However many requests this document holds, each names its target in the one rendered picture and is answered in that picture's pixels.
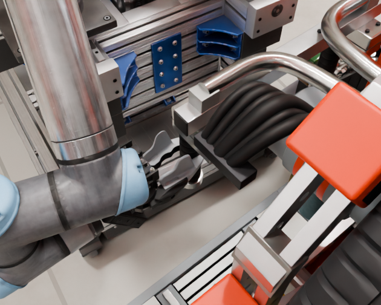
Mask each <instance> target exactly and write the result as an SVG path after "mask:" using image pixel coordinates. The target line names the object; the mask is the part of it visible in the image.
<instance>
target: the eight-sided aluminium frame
mask: <svg viewBox="0 0 381 305"><path fill-rule="evenodd" d="M360 94H361V95H362V96H363V97H365V98H366V99H368V100H369V101H370V102H372V103H373V104H375V105H376V106H378V107H379V108H380V109H381V73H380V74H379V75H378V76H377V77H376V78H375V79H374V80H373V81H372V82H371V83H370V84H369V85H368V86H367V87H366V88H365V89H364V90H363V91H362V92H361V93H360ZM324 180H325V179H324V178H323V177H322V176H321V175H319V174H318V173H317V172H316V171H315V170H314V169H313V168H311V167H310V166H309V165H308V164H306V163H304V164H303V165H302V167H301V168H300V169H299V171H298V172H297V173H296V174H295V175H294V176H293V178H292V179H291V180H290V181H289V182H288V183H287V185H286V186H285V187H284V189H283V190H282V191H281V192H280V193H279V194H278V196H277V197H276V198H275V199H274V201H273V202H272V203H271V204H270V206H269V207H268V208H267V209H266V210H265V211H264V213H263V214H262V215H261V216H260V218H259V219H258V220H257V221H256V222H254V223H252V224H251V225H249V226H248V228H247V229H246V231H245V233H244V234H243V236H242V237H241V239H240V241H239V243H238V244H237V246H236V248H235V249H234V251H233V252H232V257H233V264H232V269H231V274H232V275H233V276H234V277H235V278H236V279H237V280H238V281H239V282H240V284H241V285H242V286H243V287H244V288H245V290H246V291H248V293H249V294H250V295H251V296H252V297H253V299H254V300H255V301H256V302H257V303H258V304H259V305H286V304H287V303H288V302H289V301H290V299H291V298H292V297H293V296H294V294H295V293H296V292H297V291H298V290H299V289H300V288H301V287H302V286H303V285H304V283H305V282H306V281H307V280H308V279H309V278H310V277H311V274H310V273H309V272H308V270H306V268H307V267H308V266H309V265H310V264H312V262H314V261H315V260H316V259H317V258H318V257H319V256H320V255H322V254H323V253H324V252H325V251H326V250H327V249H328V248H329V247H330V246H332V245H333V244H334V243H335V242H336V241H337V240H338V239H339V238H341V236H343V235H344V233H346V231H348V230H349V229H350V228H352V229H354V228H355V227H356V226H357V225H358V224H357V223H356V222H355V221H354V220H353V219H352V218H351V217H350V218H348V219H346V220H343V219H344V218H345V216H346V215H347V214H348V213H349V212H350V211H351V210H352V209H353V208H354V207H355V206H356V204H354V203H353V202H351V201H350V200H348V199H347V198H346V197H345V196H344V195H342V194H341V193H340V192H339V191H338V190H335V191H334V193H333V194H332V195H331V196H330V198H329V199H328V200H327V201H326V202H325V203H324V204H323V205H322V206H321V208H320V209H319V210H318V211H317V212H316V213H315V215H314V216H312V218H311V219H310V220H309V221H308V222H307V224H306V225H305V226H304V227H303V228H302V229H301V230H300V231H299V233H298V234H297V235H296V236H295V237H294V239H292V240H291V239H290V238H289V237H288V236H287V235H286V234H285V233H284V232H283V231H282V228H283V227H284V226H285V225H286V224H287V223H288V222H289V221H290V219H291V218H292V217H293V216H294V215H295V214H296V213H297V211H298V210H299V209H300V208H301V206H302V205H303V204H304V203H305V202H306V201H307V200H308V198H309V197H310V196H311V195H312V193H314V192H315V190H316V189H317V188H318V187H319V185H320V184H321V183H322V182H323V181H324ZM283 294H284V296H283Z"/></svg>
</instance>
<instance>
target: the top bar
mask: <svg viewBox="0 0 381 305"><path fill-rule="evenodd" d="M380 14H381V0H379V3H378V5H376V6H375V7H373V8H372V9H370V10H368V11H364V10H362V9H361V8H358V9H357V10H355V11H354V12H352V13H350V14H349V15H347V16H346V17H344V18H343V19H342V20H341V21H340V23H339V28H340V30H341V31H342V33H343V34H344V35H345V36H347V35H349V34H350V33H352V32H353V31H355V30H357V29H358V28H359V27H361V26H363V25H364V24H366V23H367V22H369V21H370V20H372V19H374V18H375V17H377V16H378V15H380ZM328 47H329V45H328V44H327V43H326V41H325V39H324V38H323V36H322V33H321V22H320V23H318V24H317V25H315V26H314V27H312V28H310V29H309V30H307V31H305V32H303V33H302V34H300V35H299V36H297V37H295V38H294V39H292V40H290V41H288V42H287V43H285V44H284V45H282V46H280V47H279V48H277V49H275V50H273V51H280V52H284V53H289V54H292V55H295V56H298V57H301V58H303V59H305V60H309V59H311V58H312V57H314V56H315V55H317V54H319V53H320V52H322V51H324V50H325V49H326V48H328ZM286 74H287V73H285V72H281V71H275V70H268V71H260V72H257V73H254V74H251V75H250V76H247V77H245V78H244V79H242V80H241V81H239V82H237V83H236V84H234V85H232V86H231V87H229V88H228V89H226V90H224V91H222V92H221V93H220V100H219V103H218V104H217V105H215V106H214V107H212V108H210V109H209V110H207V111H205V112H204V113H202V114H201V113H200V112H199V111H198V110H197V109H195V108H194V107H193V106H192V105H191V104H190V103H189V102H186V103H185V104H183V105H182V106H180V107H178V108H177V109H175V111H174V125H175V126H176V127H177V128H178V129H179V130H180V131H181V132H182V133H183V134H184V135H185V136H186V137H187V136H189V135H191V134H193V133H194V132H196V131H198V130H199V129H200V128H202V127H204V126H205V125H207V123H208V121H209V120H210V118H211V117H212V115H213V113H214V112H215V111H216V109H217V108H218V107H219V105H220V104H221V103H222V101H223V100H224V99H225V98H226V97H227V96H228V95H229V94H230V93H232V92H233V91H234V90H236V89H237V88H238V87H240V86H242V85H244V84H246V83H248V82H253V81H262V82H265V83H267V84H272V83H273V82H274V81H276V80H278V79H279V78H281V77H283V76H284V75H286Z"/></svg>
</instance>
